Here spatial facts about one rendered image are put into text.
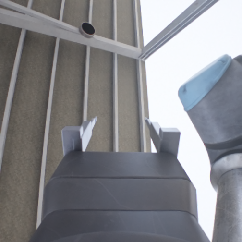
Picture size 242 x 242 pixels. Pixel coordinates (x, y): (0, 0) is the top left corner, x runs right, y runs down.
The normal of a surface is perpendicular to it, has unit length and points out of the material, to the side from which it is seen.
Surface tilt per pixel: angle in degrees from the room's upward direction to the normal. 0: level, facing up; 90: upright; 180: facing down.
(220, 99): 122
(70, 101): 172
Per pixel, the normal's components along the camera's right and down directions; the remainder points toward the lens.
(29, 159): 0.41, -0.26
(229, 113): -0.27, 0.28
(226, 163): -0.82, -0.29
